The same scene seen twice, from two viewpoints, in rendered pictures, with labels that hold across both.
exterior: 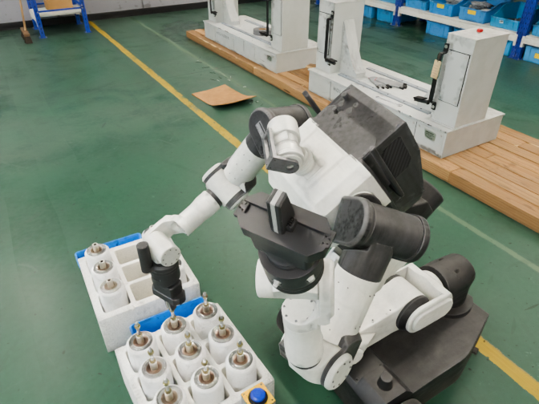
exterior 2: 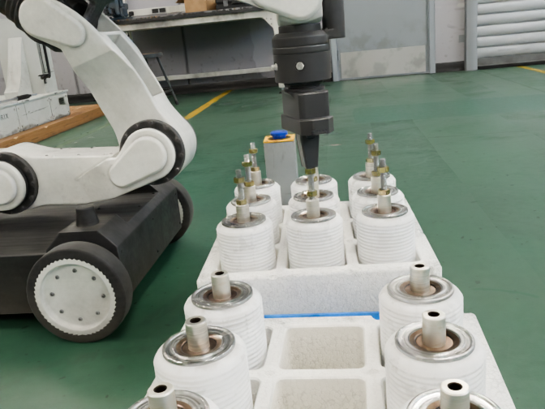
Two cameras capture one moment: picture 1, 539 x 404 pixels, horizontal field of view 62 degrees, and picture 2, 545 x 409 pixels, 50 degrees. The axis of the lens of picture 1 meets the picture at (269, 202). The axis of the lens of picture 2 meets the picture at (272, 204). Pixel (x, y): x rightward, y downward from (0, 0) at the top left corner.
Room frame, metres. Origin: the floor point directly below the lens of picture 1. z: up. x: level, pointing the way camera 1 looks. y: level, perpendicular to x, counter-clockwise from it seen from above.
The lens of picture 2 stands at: (1.78, 0.85, 0.56)
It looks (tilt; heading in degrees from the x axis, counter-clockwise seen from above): 17 degrees down; 219
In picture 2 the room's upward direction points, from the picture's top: 6 degrees counter-clockwise
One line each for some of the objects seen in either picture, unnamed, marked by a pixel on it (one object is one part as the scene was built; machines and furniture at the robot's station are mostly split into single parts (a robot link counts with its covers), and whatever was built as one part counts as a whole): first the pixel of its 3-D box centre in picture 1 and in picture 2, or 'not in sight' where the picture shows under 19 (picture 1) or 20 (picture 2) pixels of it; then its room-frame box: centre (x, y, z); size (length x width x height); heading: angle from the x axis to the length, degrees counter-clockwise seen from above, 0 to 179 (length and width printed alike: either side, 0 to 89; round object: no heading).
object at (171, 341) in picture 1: (177, 343); (317, 266); (1.01, 0.32, 0.16); 0.10 x 0.10 x 0.18
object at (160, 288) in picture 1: (167, 280); (302, 92); (1.01, 0.32, 0.46); 0.13 x 0.10 x 0.12; 56
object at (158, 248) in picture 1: (159, 255); (306, 15); (0.99, 0.32, 0.57); 0.11 x 0.11 x 0.11; 39
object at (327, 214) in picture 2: (175, 325); (313, 216); (1.01, 0.32, 0.25); 0.08 x 0.08 x 0.01
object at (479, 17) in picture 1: (484, 10); not in sight; (5.64, -2.55, 0.36); 0.50 x 0.38 x 0.21; 122
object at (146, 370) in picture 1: (154, 367); (377, 191); (0.84, 0.35, 0.25); 0.08 x 0.08 x 0.01
